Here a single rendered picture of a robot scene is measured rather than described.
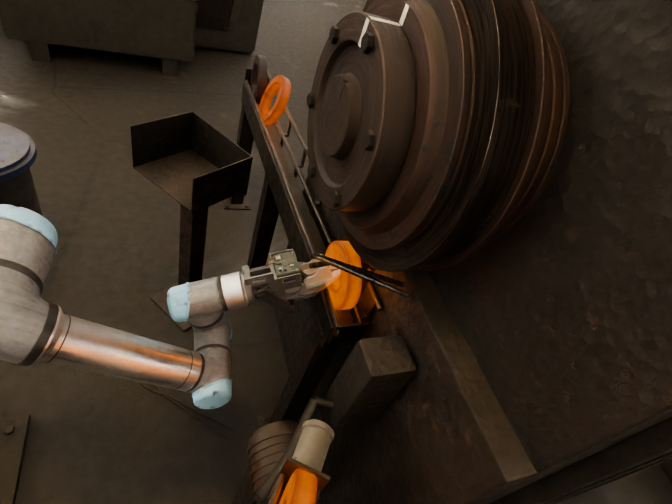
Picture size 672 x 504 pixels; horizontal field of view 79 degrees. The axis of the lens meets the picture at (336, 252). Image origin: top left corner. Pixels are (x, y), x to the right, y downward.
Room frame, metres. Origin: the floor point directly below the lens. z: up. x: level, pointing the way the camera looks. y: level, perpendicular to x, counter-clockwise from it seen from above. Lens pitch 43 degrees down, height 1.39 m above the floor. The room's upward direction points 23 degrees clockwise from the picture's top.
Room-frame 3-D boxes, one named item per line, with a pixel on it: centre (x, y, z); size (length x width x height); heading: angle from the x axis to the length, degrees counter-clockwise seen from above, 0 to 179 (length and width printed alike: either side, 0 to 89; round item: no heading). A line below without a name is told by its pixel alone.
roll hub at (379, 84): (0.59, 0.06, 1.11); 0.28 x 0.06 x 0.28; 32
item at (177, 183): (0.92, 0.48, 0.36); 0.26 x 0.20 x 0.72; 67
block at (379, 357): (0.45, -0.16, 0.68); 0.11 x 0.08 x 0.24; 122
